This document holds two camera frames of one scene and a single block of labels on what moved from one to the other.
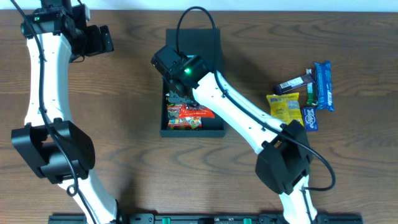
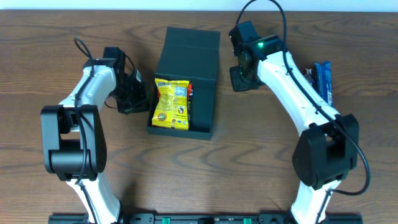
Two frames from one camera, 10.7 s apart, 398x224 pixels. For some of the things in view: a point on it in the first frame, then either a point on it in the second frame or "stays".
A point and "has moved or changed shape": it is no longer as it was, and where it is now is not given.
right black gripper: x=179 y=99 -> x=237 y=79
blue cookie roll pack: x=324 y=86 stays
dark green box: x=197 y=42 has moved or changed shape
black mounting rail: x=210 y=219 stays
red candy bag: x=186 y=112 has moved or changed shape
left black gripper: x=104 y=40 -> x=134 y=101
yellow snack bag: x=285 y=107 -> x=171 y=109
